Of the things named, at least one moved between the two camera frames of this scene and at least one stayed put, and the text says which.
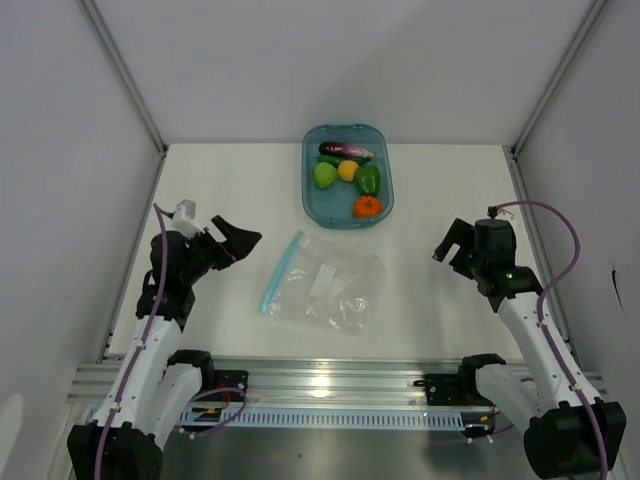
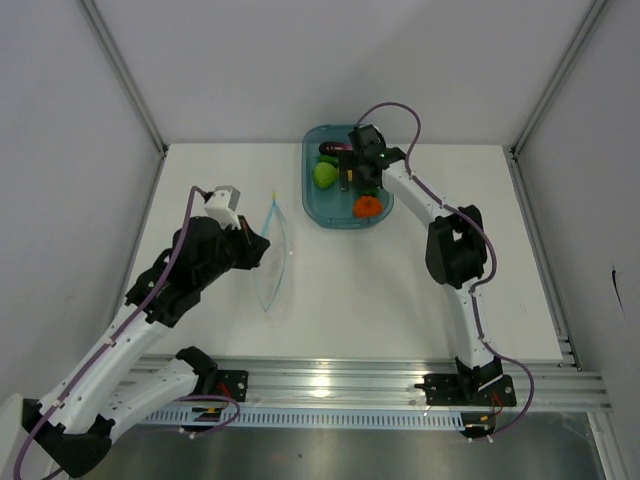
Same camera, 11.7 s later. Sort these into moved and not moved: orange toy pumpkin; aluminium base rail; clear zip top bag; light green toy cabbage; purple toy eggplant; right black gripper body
Moved: right black gripper body; clear zip top bag
Not moved: aluminium base rail; light green toy cabbage; purple toy eggplant; orange toy pumpkin
